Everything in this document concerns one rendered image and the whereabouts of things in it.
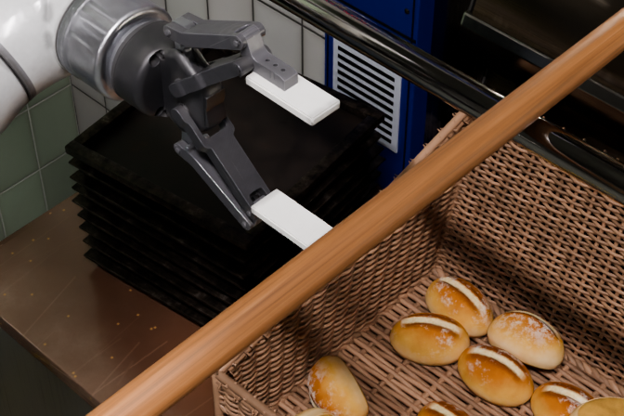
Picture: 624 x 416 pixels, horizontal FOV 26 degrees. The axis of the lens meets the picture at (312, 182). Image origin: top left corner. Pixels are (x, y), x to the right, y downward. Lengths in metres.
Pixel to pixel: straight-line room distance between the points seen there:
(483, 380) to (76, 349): 0.51
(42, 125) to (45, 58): 1.39
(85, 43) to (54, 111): 1.44
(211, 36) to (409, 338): 0.72
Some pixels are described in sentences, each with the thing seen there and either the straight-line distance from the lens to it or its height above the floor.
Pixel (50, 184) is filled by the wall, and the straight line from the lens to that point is 2.66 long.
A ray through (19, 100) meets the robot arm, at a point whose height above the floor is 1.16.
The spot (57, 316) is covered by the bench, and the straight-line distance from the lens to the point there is 1.78.
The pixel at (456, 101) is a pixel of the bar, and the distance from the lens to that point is 1.16.
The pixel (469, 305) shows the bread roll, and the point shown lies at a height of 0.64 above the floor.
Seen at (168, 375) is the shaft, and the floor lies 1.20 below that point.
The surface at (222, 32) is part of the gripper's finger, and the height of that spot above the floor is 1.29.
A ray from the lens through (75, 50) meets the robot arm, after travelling 1.14.
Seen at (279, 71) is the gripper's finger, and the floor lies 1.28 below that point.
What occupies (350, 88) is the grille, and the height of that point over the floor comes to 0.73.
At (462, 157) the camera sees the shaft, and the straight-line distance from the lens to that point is 1.04.
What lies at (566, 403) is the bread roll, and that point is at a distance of 1.61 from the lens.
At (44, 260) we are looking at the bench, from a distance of 1.85.
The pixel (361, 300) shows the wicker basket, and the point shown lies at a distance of 1.68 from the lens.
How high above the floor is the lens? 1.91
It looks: 44 degrees down
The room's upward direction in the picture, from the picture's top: straight up
